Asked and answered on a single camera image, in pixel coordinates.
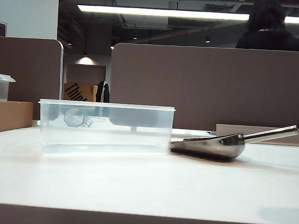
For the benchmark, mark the black hanging jacket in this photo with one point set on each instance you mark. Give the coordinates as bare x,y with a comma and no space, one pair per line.
102,93

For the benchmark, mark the transparent plastic storage container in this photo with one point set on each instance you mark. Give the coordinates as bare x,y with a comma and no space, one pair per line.
106,142

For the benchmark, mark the person in black top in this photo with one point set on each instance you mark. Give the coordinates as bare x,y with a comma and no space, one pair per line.
267,35

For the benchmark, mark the octagonal clear drinking glass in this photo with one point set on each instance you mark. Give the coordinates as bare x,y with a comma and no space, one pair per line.
73,118

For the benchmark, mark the long ceiling light strip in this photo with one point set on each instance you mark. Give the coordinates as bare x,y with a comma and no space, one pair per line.
159,12

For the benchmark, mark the printed Think cardboard box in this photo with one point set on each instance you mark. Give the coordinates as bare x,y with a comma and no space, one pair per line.
75,91

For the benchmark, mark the brown cardboard box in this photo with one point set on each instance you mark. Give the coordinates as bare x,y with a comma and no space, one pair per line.
5,116

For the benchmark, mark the wide brown desk partition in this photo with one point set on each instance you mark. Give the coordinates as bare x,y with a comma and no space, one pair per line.
205,82

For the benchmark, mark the brown rounded desk partition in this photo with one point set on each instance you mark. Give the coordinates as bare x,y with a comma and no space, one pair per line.
27,62

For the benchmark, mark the distant brown partition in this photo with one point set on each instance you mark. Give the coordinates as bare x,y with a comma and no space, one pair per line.
85,74

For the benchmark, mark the metal ice scoop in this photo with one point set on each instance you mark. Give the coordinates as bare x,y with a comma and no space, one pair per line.
213,147

